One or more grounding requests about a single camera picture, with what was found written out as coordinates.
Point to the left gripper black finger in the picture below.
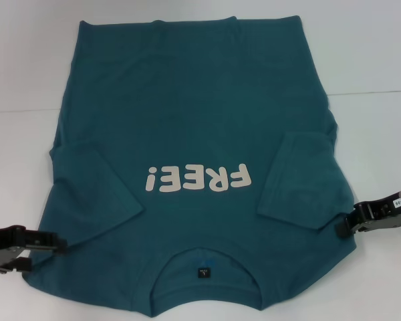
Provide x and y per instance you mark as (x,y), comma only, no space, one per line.
(10,264)
(36,240)

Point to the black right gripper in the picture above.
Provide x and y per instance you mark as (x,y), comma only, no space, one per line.
(397,209)

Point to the teal T-shirt white print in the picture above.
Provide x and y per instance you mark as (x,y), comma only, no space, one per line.
(204,83)

